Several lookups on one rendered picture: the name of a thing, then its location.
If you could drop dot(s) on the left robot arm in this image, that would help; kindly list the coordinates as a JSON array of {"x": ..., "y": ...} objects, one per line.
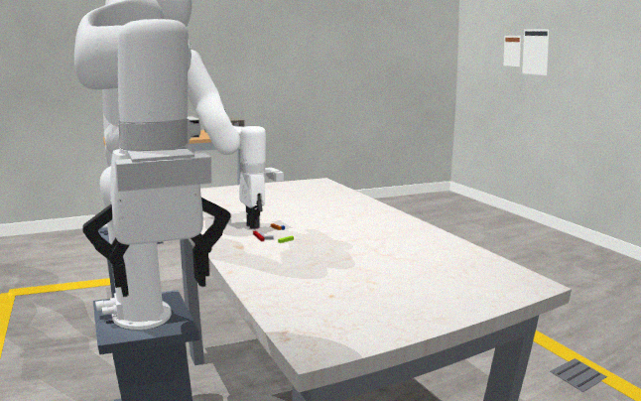
[{"x": 207, "y": 104}]

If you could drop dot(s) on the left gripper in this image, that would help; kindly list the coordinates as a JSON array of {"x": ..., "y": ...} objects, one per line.
[{"x": 252, "y": 191}]

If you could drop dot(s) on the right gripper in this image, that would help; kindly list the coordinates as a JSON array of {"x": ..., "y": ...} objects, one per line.
[{"x": 155, "y": 215}]

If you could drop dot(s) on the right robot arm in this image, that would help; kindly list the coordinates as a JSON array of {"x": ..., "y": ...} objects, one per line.
[{"x": 147, "y": 67}]

